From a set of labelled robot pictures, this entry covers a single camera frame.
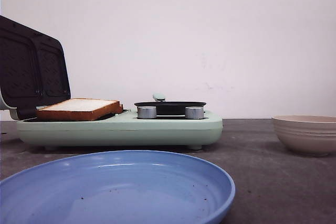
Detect white bread slice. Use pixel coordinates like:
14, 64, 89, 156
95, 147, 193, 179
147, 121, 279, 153
36, 98, 123, 121

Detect breakfast maker hinged lid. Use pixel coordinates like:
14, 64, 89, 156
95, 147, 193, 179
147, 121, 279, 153
1, 16, 71, 120

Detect beige ribbed bowl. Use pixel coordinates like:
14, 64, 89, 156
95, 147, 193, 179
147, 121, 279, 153
272, 115, 335, 156

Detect mint green breakfast maker base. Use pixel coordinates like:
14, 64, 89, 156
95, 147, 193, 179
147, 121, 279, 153
17, 110, 223, 150

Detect left silver control knob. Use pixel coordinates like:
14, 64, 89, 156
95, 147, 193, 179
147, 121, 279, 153
137, 106, 157, 119

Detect silver control knob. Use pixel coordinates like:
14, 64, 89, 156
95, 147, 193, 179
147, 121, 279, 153
185, 106, 204, 120
137, 106, 157, 119

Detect right silver control knob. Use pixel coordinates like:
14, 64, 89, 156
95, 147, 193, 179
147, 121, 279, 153
185, 106, 204, 120

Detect blue plastic plate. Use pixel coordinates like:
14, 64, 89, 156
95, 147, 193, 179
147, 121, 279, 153
1, 151, 236, 223

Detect black frying pan mint handle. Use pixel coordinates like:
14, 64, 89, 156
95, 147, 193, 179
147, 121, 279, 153
134, 93, 206, 115

